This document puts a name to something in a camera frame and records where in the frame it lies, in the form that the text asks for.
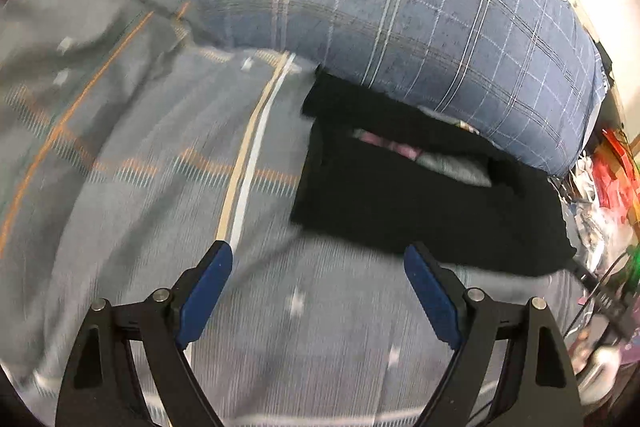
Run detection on clear plastic bags pile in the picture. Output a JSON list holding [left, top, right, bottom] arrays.
[[553, 155, 634, 275]]

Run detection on black pants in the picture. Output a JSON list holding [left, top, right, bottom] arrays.
[[291, 69, 575, 277]]

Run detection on blue plaid pillow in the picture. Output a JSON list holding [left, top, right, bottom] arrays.
[[192, 0, 608, 176]]

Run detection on red orange gift boxes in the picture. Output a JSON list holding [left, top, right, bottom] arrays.
[[591, 128, 639, 233]]

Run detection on grey patterned bedsheet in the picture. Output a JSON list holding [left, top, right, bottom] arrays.
[[1, 0, 582, 426]]

